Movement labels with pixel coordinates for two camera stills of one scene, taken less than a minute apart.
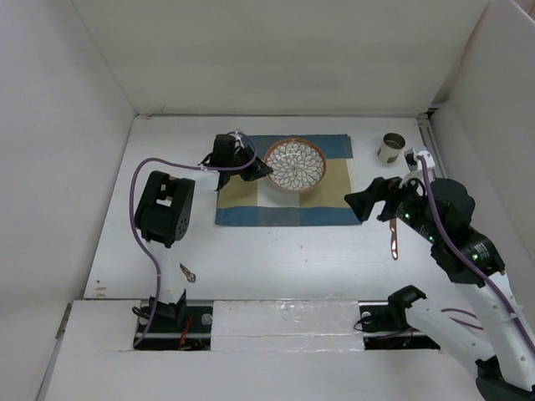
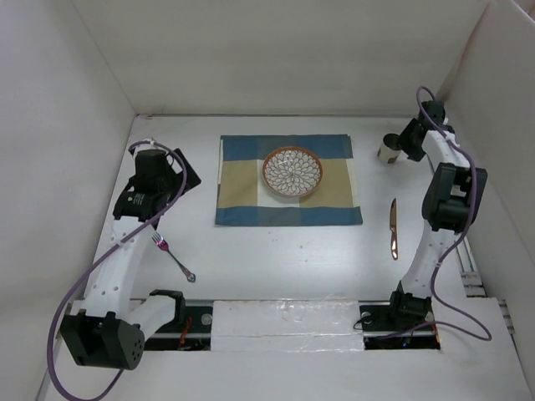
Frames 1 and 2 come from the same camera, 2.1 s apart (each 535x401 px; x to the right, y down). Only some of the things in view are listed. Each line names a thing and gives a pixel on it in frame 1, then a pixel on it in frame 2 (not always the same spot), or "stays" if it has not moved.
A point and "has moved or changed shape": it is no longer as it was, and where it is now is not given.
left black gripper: (257, 170) → (178, 188)
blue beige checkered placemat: (259, 201) stays
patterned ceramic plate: (298, 164) has moved or changed shape
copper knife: (394, 238) stays
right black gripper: (362, 202) → (415, 154)
